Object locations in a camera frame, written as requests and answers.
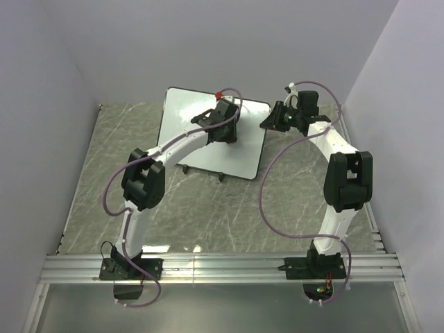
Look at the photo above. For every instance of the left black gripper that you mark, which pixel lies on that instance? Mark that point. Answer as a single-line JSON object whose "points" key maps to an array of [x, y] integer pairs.
{"points": [[231, 137]]}

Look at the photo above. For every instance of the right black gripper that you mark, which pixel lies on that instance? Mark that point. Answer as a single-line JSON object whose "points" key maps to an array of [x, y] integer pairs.
{"points": [[272, 121]]}

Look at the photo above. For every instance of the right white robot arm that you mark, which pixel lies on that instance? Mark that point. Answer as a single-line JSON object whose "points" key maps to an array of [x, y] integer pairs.
{"points": [[348, 183]]}

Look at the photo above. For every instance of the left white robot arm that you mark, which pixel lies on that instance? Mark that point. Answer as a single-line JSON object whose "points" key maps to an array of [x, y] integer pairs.
{"points": [[144, 179]]}

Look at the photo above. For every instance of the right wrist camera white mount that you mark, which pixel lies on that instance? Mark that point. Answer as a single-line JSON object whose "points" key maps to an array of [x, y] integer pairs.
{"points": [[292, 92]]}

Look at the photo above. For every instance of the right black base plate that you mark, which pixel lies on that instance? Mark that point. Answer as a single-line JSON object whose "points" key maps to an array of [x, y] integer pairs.
{"points": [[304, 268]]}

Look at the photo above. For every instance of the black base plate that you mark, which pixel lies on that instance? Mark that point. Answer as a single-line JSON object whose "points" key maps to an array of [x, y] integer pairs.
{"points": [[304, 268], [119, 271]]}

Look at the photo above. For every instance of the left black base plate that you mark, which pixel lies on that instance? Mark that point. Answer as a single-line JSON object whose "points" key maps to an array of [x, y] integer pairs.
{"points": [[119, 271]]}

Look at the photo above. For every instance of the aluminium mounting rail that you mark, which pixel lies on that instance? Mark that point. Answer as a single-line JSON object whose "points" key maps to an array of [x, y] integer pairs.
{"points": [[231, 268]]}

